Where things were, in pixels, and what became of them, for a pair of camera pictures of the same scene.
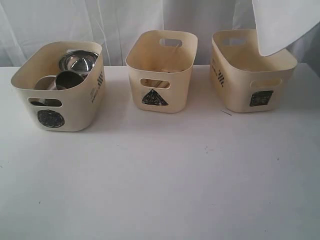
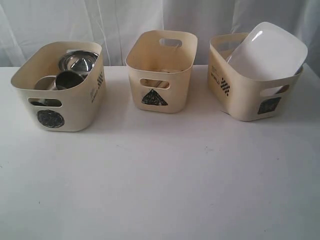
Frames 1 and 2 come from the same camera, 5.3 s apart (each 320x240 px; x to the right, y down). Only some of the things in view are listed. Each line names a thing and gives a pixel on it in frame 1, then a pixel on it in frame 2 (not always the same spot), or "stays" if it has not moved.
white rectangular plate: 280,22 → 267,51
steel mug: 47,83 stays
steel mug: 65,80 stays
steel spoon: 161,84 stays
